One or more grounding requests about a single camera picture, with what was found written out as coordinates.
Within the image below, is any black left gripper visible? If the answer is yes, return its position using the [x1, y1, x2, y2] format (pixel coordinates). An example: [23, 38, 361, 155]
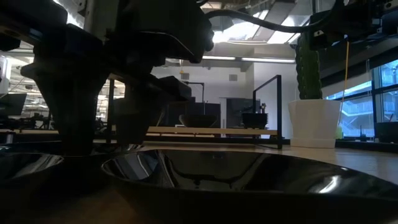
[20, 24, 193, 156]

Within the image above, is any black leaf-shaped plate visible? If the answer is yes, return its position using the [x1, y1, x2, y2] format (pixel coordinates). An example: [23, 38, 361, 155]
[178, 114, 218, 128]
[101, 149, 398, 224]

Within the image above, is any black bowls rack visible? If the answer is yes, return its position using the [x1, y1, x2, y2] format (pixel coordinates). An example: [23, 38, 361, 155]
[242, 119, 269, 130]

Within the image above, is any black background robot station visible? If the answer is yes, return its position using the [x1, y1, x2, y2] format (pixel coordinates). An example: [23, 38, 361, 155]
[18, 111, 63, 130]

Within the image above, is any dark computer monitor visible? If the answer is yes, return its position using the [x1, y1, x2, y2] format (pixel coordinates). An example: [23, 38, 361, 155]
[0, 93, 28, 118]

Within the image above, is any black partition panel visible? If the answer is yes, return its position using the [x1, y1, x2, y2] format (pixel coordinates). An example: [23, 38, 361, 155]
[167, 96, 222, 128]

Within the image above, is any long ceiling light strip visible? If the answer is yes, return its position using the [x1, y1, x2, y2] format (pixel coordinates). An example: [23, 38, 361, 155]
[241, 57, 296, 64]
[201, 55, 236, 61]

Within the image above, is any dark cabinet panel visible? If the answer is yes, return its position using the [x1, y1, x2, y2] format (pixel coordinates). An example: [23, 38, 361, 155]
[226, 98, 262, 128]

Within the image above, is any green cactus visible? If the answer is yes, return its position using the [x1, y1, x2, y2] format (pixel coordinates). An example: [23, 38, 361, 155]
[294, 30, 323, 100]

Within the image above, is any white hexagonal plant pot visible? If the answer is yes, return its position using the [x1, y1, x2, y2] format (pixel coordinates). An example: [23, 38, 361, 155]
[287, 98, 342, 149]

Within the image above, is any large glass window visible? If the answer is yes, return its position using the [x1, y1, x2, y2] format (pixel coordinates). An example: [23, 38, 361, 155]
[322, 58, 398, 139]

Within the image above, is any black robot cell frame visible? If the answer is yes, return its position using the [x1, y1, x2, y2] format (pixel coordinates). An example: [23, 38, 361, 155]
[185, 81, 205, 103]

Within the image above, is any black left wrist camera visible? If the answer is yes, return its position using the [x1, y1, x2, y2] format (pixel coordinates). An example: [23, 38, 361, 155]
[124, 0, 215, 65]

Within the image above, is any wooden shelf with black frame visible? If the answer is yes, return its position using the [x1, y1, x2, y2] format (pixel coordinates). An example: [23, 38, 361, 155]
[105, 73, 284, 149]

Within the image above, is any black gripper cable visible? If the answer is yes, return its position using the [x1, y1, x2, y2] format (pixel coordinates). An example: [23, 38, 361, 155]
[203, 8, 340, 34]

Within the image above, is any large rectangular air duct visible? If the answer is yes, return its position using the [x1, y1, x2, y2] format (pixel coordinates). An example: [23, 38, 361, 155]
[214, 0, 315, 44]

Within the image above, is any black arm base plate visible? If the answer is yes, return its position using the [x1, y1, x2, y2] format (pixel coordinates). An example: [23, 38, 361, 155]
[374, 121, 398, 144]

